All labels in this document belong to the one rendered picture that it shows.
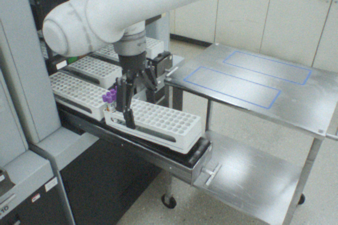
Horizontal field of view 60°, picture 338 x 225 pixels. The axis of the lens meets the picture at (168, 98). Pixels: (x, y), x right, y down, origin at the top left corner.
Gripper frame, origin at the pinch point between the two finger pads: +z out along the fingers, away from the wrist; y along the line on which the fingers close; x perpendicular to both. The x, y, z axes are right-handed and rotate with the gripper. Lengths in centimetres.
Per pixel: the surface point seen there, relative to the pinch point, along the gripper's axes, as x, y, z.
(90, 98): 19.6, -2.0, -1.4
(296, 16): 0, 228, 34
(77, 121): 23.1, -7.0, 5.7
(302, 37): -8, 228, 53
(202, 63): 3.6, 48.2, 4.5
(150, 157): -7.1, -7.0, 9.6
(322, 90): -44, 53, 9
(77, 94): 25.1, -2.4, -2.0
